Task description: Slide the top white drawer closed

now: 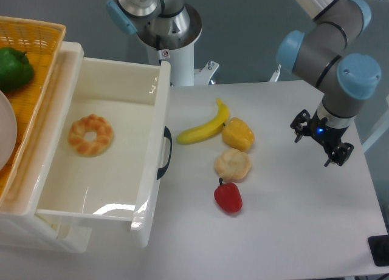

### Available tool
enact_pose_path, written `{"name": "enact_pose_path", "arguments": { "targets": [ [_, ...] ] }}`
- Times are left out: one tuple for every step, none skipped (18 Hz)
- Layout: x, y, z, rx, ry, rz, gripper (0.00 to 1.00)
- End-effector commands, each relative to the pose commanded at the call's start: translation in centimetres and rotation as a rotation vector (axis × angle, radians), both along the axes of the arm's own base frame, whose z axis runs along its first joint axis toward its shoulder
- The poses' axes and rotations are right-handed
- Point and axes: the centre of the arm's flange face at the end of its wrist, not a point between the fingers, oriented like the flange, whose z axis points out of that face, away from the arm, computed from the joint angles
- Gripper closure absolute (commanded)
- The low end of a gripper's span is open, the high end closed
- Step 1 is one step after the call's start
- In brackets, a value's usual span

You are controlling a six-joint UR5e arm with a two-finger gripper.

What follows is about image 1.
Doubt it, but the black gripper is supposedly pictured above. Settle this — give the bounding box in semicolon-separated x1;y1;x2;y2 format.
290;109;354;167

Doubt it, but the white top drawer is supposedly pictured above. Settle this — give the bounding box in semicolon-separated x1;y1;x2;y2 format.
36;58;171;252

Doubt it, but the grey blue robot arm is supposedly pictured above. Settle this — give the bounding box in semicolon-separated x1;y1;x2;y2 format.
276;0;382;166

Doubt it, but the white drawer cabinet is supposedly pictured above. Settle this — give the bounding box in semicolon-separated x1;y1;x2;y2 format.
1;42;91;253

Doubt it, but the yellow bell pepper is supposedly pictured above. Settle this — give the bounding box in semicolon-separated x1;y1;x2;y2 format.
221;117;255;151

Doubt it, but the round cream puff bread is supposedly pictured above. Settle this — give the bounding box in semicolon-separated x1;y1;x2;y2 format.
214;148;252;182

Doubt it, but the red bell pepper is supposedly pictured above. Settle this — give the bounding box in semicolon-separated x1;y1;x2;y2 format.
213;177;243;213

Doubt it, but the black device at table edge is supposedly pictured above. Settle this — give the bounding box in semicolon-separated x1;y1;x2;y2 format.
368;235;389;267

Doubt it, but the yellow banana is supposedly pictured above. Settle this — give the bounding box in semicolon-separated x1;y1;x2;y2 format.
176;98;230;145

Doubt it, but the orange wicker basket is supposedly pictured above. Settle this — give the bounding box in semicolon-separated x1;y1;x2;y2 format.
1;16;66;202

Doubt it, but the green bell pepper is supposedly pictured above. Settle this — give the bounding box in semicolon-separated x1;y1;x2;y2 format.
1;47;35;92

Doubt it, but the white plate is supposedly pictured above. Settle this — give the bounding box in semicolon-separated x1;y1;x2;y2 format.
0;92;17;169

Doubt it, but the braided ring bread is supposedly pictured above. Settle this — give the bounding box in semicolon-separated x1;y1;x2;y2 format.
67;114;114;157

